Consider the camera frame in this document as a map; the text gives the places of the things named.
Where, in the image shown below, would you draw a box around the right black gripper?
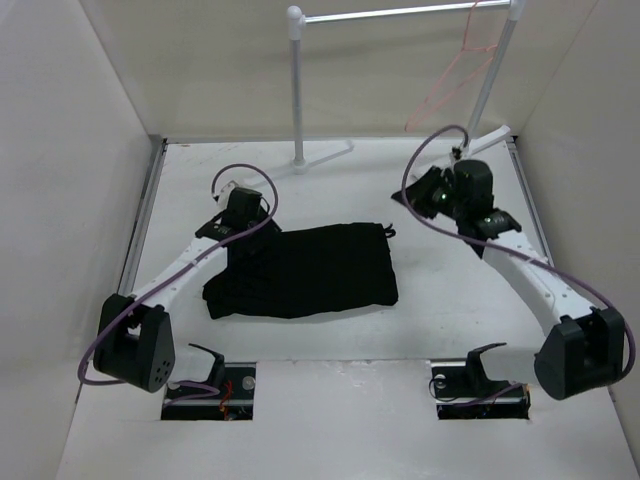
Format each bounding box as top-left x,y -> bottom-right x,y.
391,166 -> 467,222

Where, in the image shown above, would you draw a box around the black trousers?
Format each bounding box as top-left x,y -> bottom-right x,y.
202,222 -> 399,320

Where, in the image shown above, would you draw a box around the pink wire hanger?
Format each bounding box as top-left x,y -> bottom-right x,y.
404,1 -> 498,133

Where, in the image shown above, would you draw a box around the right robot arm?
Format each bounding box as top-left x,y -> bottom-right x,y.
392,160 -> 635,400

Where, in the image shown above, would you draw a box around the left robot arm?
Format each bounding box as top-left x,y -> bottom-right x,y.
78,185 -> 279,399

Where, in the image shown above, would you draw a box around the white metal clothes rack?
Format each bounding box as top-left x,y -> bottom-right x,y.
271,1 -> 525,177

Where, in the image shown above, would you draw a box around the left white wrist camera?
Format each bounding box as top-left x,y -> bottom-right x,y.
212,180 -> 240,210

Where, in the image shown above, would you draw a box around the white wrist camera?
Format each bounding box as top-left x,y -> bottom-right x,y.
449,144 -> 469,165
212,180 -> 240,210

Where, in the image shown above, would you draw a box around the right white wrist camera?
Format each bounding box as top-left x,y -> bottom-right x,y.
449,144 -> 469,165

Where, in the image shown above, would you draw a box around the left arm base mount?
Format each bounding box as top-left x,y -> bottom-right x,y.
160,363 -> 257,422

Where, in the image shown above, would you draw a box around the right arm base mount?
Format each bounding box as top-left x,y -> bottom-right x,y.
429,360 -> 531,420

